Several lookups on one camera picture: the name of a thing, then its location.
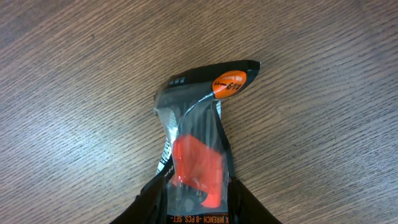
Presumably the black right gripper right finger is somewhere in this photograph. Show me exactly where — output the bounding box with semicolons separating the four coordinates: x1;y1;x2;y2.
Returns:
228;177;282;224

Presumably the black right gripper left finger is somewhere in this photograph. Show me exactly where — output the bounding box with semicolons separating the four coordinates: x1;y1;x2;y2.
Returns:
111;176;167;224

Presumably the black red hex wrench packet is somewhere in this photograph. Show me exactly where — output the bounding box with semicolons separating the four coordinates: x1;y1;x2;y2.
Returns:
154;60;261;223

